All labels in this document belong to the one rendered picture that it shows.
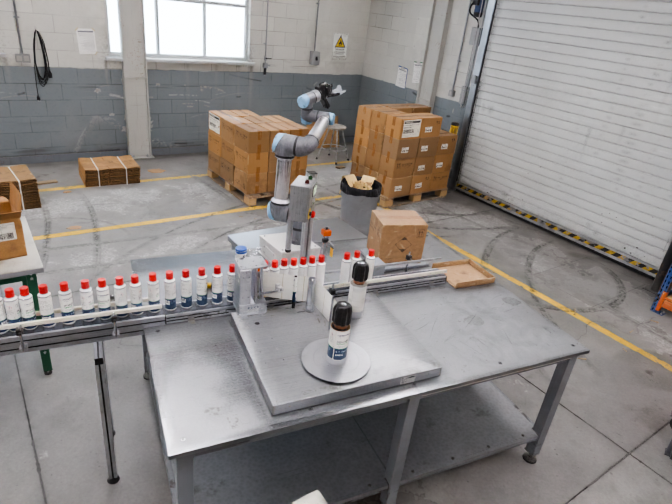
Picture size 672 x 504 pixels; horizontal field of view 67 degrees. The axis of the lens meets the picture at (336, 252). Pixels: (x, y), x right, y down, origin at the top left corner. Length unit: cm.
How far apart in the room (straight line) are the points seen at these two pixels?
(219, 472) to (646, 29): 560
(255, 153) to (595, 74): 388
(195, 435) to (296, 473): 82
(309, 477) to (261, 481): 23
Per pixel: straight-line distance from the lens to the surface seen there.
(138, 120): 783
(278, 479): 269
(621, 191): 641
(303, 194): 252
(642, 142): 630
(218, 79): 816
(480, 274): 340
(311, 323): 251
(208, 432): 204
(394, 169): 643
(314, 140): 301
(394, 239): 317
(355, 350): 235
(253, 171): 609
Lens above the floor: 230
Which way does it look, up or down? 26 degrees down
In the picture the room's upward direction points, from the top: 7 degrees clockwise
